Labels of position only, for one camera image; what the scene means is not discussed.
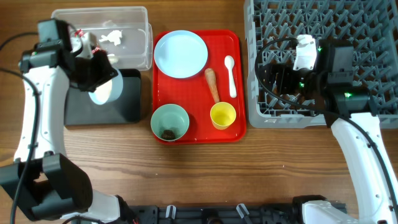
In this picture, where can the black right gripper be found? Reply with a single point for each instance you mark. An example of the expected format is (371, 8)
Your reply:
(284, 71)

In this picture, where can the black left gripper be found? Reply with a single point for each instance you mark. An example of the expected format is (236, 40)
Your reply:
(107, 72)

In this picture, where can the light blue bowl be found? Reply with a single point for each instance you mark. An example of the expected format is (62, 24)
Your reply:
(109, 91)

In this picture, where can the red snack wrapper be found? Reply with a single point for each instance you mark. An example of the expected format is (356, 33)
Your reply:
(79, 32)

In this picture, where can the white tissue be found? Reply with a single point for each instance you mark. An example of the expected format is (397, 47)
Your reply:
(114, 36)

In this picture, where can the yellow plastic cup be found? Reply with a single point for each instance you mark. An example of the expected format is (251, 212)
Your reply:
(222, 115)

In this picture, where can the mint green bowl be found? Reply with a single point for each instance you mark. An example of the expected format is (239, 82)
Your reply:
(170, 116)

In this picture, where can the brown food scrap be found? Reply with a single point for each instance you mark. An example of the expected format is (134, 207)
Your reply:
(168, 135)

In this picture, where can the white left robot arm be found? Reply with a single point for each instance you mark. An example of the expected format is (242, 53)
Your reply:
(42, 182)

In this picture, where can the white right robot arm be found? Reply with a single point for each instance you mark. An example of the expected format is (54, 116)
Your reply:
(323, 72)

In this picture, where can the grey dishwasher rack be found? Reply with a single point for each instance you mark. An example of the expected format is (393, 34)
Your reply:
(371, 26)

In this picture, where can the black square bin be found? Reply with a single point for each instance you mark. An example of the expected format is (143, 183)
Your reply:
(83, 108)

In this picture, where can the clear plastic bin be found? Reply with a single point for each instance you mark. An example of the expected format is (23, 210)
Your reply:
(135, 50)

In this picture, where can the white plastic spoon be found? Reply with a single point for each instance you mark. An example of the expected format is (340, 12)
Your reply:
(229, 64)

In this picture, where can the orange carrot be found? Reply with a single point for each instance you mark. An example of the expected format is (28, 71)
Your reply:
(211, 81)

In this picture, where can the light blue plate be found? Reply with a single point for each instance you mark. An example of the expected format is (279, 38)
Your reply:
(180, 54)

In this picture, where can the red plastic tray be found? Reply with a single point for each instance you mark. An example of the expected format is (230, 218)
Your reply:
(193, 94)

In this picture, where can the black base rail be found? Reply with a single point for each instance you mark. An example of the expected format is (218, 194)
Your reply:
(264, 214)

